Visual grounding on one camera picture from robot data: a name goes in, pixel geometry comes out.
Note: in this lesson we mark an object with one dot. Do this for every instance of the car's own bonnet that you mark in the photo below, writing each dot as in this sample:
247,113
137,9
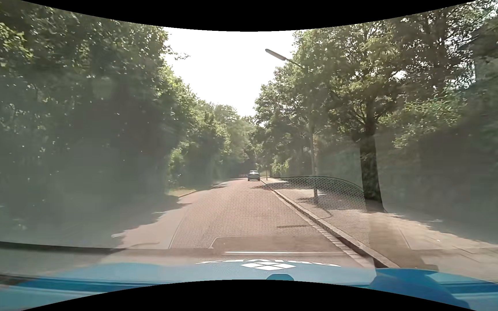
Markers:
145,276

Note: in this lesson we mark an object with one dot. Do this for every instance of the grey car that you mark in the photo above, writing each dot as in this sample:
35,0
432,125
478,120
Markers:
253,175

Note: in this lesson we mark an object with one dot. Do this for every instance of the grass verge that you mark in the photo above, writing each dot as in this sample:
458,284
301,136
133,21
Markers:
180,191

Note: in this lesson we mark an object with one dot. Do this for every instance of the green hedge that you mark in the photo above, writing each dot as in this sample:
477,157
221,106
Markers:
448,172

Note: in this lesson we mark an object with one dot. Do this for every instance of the row of trees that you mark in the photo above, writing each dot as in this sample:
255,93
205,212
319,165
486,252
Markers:
283,129
80,108

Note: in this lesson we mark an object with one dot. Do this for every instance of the paved pavement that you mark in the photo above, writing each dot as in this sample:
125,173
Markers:
426,242

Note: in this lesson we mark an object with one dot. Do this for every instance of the reddish brick paved road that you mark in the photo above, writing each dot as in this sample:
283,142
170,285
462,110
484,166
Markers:
240,211

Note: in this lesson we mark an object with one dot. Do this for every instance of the large tree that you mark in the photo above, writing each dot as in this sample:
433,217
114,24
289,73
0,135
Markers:
368,108

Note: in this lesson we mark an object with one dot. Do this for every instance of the grey lamp post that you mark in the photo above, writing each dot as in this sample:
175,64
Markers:
312,151

